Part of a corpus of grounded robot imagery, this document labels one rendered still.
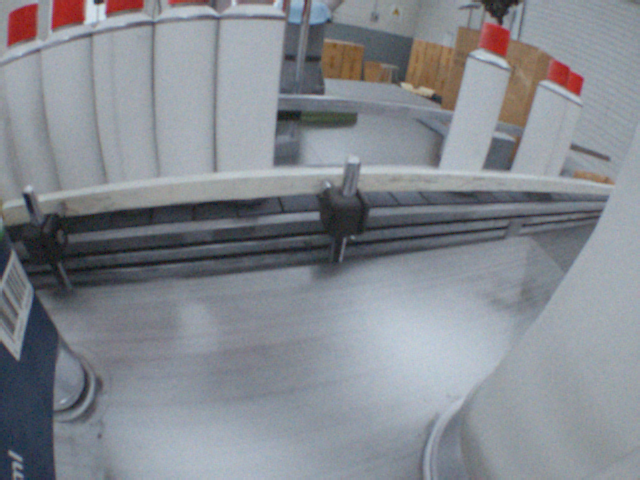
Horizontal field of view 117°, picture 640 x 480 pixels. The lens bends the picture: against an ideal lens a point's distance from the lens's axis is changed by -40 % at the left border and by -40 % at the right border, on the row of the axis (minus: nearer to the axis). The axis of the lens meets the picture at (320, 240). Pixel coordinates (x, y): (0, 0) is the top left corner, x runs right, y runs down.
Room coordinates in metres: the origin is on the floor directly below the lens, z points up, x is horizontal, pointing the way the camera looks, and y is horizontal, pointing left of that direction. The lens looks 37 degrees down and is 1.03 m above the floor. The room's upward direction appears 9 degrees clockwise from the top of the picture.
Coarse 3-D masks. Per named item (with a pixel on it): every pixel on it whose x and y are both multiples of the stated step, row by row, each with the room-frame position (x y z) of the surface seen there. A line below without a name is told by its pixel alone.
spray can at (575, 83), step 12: (576, 84) 0.42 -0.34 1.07; (576, 96) 0.42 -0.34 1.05; (576, 108) 0.41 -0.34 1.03; (564, 120) 0.41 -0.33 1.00; (576, 120) 0.41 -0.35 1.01; (564, 132) 0.41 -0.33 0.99; (564, 144) 0.41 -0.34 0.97; (552, 156) 0.41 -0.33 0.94; (564, 156) 0.41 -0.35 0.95; (552, 168) 0.41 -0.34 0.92
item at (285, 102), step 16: (288, 96) 0.31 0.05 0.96; (304, 96) 0.31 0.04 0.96; (320, 96) 0.32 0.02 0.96; (352, 112) 0.33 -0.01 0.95; (368, 112) 0.34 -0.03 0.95; (384, 112) 0.34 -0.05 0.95; (400, 112) 0.35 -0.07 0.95; (416, 112) 0.36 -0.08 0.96; (432, 112) 0.37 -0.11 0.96; (448, 112) 0.38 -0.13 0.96; (496, 128) 0.41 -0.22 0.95; (512, 128) 0.43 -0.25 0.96; (576, 144) 0.52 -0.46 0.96; (608, 160) 0.60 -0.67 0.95
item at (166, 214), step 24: (288, 168) 0.32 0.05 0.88; (432, 168) 0.39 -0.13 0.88; (384, 192) 0.30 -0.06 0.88; (408, 192) 0.31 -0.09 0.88; (432, 192) 0.32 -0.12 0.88; (456, 192) 0.33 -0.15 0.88; (480, 192) 0.35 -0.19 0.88; (504, 192) 0.37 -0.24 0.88; (552, 192) 0.43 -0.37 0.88; (96, 216) 0.18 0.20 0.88; (120, 216) 0.19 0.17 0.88; (144, 216) 0.20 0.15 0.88; (168, 216) 0.20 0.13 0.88; (192, 216) 0.21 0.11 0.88; (216, 216) 0.21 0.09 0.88; (240, 216) 0.22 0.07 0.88
